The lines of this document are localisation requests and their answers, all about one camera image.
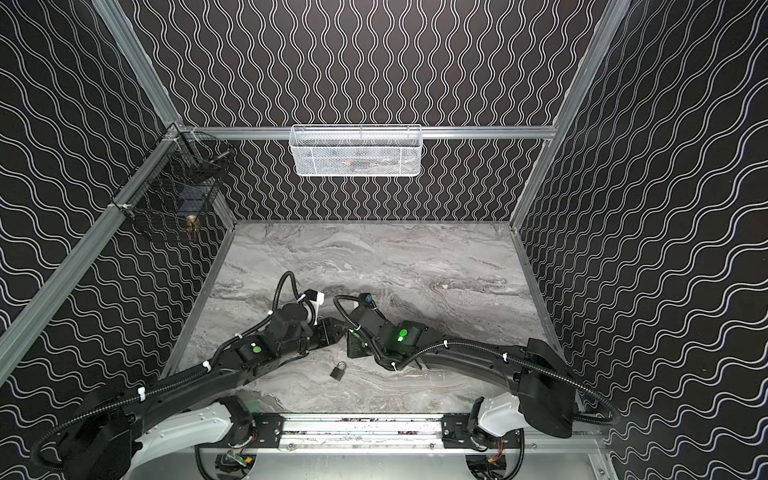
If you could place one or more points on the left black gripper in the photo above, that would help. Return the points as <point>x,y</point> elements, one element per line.
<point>327,332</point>

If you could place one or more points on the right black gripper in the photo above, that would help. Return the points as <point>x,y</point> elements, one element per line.
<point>360,341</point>

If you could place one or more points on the black padlock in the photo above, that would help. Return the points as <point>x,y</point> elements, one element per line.
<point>338,371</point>

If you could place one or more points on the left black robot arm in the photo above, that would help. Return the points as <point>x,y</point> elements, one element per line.
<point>110,431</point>

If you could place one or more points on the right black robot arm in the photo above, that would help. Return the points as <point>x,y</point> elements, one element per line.
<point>534,374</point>

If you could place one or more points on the brass padlock in basket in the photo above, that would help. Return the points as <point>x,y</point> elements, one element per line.
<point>192,225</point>

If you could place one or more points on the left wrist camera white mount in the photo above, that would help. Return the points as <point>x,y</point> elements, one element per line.
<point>312,300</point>

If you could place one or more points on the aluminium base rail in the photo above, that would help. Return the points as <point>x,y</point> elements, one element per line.
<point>350,433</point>

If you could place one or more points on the white mesh wall basket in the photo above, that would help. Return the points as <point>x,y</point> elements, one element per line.
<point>357,150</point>

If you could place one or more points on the black wire wall basket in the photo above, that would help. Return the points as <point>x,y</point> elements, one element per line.
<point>186,181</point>

